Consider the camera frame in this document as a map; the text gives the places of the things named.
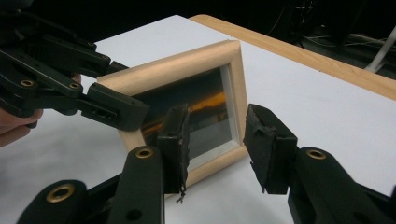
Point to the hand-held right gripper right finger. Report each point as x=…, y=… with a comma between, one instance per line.
x=311, y=186

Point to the wooden photo frame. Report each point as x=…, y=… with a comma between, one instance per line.
x=186, y=65

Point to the white table mat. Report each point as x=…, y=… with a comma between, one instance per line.
x=311, y=109

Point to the white metal desk frame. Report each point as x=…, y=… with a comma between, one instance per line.
x=381, y=53

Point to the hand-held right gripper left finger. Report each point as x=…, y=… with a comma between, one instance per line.
x=143, y=186

